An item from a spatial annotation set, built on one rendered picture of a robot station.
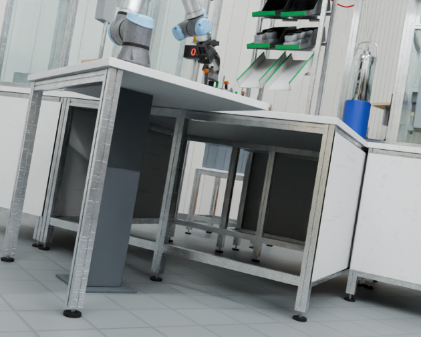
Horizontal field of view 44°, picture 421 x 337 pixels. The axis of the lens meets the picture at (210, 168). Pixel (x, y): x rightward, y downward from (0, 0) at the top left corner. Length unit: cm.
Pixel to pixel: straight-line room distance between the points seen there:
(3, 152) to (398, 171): 219
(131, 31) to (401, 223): 166
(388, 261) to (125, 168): 148
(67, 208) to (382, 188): 174
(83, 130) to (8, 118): 44
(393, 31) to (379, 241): 505
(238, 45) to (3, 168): 399
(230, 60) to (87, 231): 489
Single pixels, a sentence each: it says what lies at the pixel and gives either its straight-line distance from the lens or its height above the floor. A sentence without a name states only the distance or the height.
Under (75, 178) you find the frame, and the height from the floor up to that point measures 40.
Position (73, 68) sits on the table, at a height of 84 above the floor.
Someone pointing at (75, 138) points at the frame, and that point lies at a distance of 309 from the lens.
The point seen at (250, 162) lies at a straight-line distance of 419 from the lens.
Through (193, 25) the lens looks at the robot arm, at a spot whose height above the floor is 119.
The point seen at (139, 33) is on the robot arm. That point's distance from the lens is 228.
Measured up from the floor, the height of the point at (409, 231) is 42.
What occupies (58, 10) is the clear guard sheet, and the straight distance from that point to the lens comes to 324.
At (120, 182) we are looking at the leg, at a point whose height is 45.
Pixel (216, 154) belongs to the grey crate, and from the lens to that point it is 476.
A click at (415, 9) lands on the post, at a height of 181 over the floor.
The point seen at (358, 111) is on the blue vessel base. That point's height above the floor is 106.
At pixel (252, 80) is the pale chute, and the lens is 264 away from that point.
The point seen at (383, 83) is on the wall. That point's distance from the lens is 750.
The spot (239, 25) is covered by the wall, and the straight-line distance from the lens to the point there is 662.
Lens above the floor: 52
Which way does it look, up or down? 1 degrees up
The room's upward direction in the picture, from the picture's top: 9 degrees clockwise
